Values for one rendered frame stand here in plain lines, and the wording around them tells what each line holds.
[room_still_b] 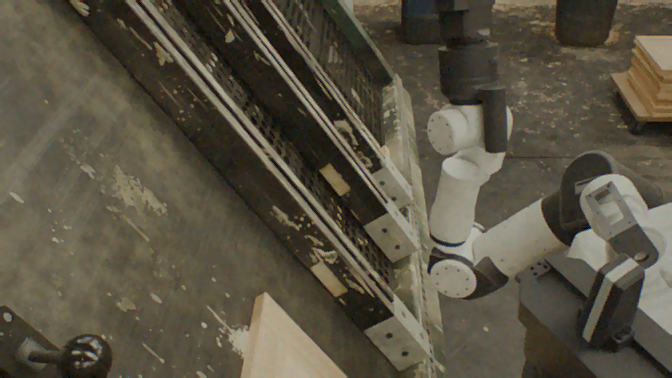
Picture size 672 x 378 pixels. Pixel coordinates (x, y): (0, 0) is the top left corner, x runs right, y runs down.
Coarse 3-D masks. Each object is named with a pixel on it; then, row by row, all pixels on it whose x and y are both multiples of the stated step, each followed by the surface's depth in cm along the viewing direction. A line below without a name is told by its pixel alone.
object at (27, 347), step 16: (80, 336) 47; (96, 336) 48; (16, 352) 54; (32, 352) 54; (48, 352) 52; (64, 352) 46; (80, 352) 46; (96, 352) 47; (112, 352) 48; (32, 368) 54; (64, 368) 46; (80, 368) 46; (96, 368) 46
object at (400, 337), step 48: (96, 0) 94; (144, 0) 99; (144, 48) 98; (192, 96) 102; (240, 144) 106; (240, 192) 110; (288, 192) 110; (288, 240) 115; (336, 240) 117; (384, 288) 126; (384, 336) 126
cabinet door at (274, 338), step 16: (256, 304) 98; (272, 304) 99; (256, 320) 95; (272, 320) 97; (288, 320) 101; (256, 336) 92; (272, 336) 95; (288, 336) 99; (304, 336) 103; (256, 352) 90; (272, 352) 93; (288, 352) 97; (304, 352) 100; (320, 352) 104; (256, 368) 88; (272, 368) 91; (288, 368) 95; (304, 368) 99; (320, 368) 102; (336, 368) 106
